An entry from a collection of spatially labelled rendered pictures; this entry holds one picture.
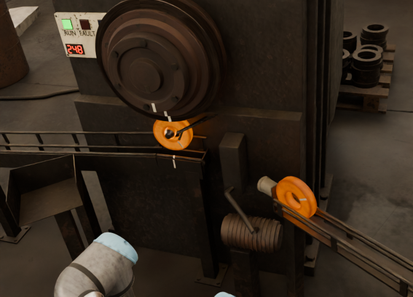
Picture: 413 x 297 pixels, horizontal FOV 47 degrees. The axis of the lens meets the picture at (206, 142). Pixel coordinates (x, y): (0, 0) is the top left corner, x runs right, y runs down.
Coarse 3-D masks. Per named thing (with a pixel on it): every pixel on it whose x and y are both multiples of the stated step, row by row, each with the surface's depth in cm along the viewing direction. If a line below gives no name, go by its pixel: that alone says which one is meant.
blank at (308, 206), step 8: (288, 176) 162; (280, 184) 163; (288, 184) 159; (296, 184) 156; (304, 184) 157; (280, 192) 165; (288, 192) 164; (296, 192) 158; (304, 192) 155; (312, 192) 156; (280, 200) 167; (288, 200) 165; (304, 200) 156; (312, 200) 156; (296, 208) 162; (304, 208) 158; (312, 208) 156
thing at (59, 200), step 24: (24, 168) 194; (48, 168) 197; (72, 168) 201; (24, 192) 200; (48, 192) 198; (72, 192) 195; (24, 216) 189; (48, 216) 186; (72, 216) 202; (72, 240) 204
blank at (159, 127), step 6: (156, 126) 184; (162, 126) 183; (168, 126) 182; (174, 126) 181; (180, 126) 180; (186, 126) 180; (156, 132) 186; (162, 132) 185; (186, 132) 181; (192, 132) 183; (156, 138) 188; (162, 138) 187; (174, 138) 187; (186, 138) 183; (162, 144) 188; (168, 144) 187; (174, 144) 186; (180, 144) 185; (186, 144) 184
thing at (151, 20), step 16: (128, 16) 155; (144, 16) 153; (160, 16) 152; (112, 32) 161; (128, 32) 157; (160, 32) 153; (176, 32) 152; (192, 32) 153; (192, 48) 154; (192, 64) 156; (208, 64) 158; (192, 80) 159; (208, 80) 160; (192, 96) 164; (160, 112) 175; (176, 112) 172
